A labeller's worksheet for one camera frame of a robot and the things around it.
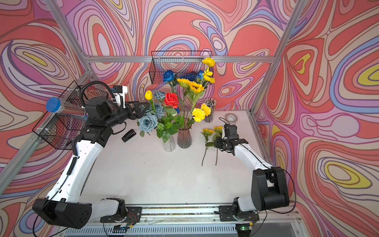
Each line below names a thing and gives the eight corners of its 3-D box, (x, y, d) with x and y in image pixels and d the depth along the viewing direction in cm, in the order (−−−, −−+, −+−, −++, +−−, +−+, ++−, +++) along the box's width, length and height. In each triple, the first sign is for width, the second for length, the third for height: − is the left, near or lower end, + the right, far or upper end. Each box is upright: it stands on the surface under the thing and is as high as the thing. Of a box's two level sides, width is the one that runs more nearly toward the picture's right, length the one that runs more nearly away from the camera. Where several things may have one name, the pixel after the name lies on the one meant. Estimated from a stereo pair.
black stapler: (123, 141, 105) (120, 136, 101) (134, 132, 110) (131, 128, 106) (125, 143, 104) (123, 139, 100) (136, 134, 109) (134, 130, 105)
